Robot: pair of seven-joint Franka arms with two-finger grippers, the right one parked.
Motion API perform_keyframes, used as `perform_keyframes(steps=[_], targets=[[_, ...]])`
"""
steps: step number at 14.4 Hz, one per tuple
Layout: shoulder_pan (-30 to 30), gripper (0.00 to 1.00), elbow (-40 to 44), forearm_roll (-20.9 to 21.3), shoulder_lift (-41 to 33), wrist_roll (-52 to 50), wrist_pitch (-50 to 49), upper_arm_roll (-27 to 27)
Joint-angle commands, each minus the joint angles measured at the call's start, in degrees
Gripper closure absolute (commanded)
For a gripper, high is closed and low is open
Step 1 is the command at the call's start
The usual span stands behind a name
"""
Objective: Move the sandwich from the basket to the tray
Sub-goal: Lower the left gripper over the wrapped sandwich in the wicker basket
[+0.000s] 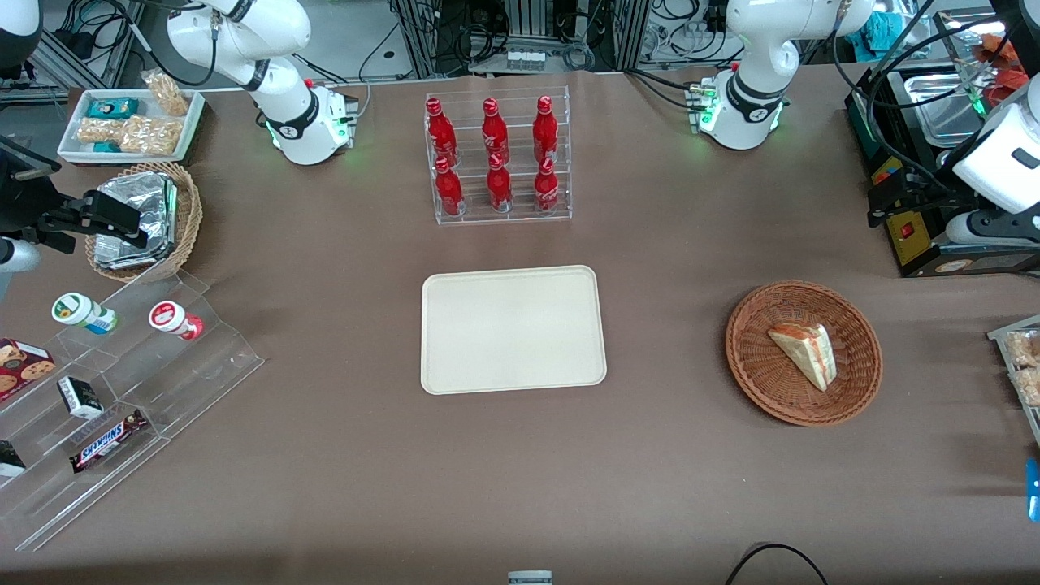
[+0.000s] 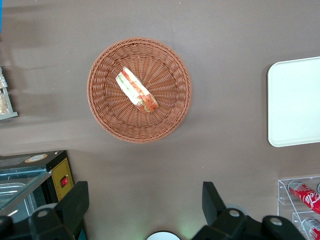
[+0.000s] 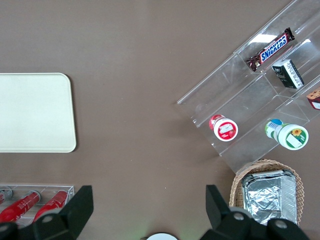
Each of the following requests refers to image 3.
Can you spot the cream rectangular tray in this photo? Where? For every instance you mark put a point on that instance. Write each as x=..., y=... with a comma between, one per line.
x=35, y=112

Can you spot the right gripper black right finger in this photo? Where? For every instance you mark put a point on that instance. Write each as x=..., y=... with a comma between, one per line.
x=222, y=220

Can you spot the green lidded yogurt bottle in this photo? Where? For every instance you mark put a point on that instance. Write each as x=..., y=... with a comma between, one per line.
x=292, y=136

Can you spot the small black carton white label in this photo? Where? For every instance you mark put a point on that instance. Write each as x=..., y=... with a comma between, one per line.
x=287, y=73

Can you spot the red lidded yogurt bottle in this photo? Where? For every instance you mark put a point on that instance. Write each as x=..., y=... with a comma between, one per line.
x=225, y=130

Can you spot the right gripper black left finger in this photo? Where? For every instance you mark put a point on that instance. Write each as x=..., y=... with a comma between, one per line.
x=72, y=215

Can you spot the clear acrylic bottle rack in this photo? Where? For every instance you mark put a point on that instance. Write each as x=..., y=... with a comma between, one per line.
x=45, y=187

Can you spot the light wicker basket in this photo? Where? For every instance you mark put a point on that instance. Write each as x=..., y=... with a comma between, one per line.
x=236, y=185

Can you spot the clear acrylic stepped shelf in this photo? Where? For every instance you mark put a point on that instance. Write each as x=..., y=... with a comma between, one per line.
x=237, y=100

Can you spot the white round disc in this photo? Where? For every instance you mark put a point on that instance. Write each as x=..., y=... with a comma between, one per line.
x=162, y=236

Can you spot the chocolate chip cookie box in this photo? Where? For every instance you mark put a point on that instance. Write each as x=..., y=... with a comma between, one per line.
x=315, y=98

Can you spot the Snickers chocolate bar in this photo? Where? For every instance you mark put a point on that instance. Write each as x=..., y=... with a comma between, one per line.
x=272, y=48

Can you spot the foil container with lid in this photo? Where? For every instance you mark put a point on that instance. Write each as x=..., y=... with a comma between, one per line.
x=265, y=172
x=265, y=200

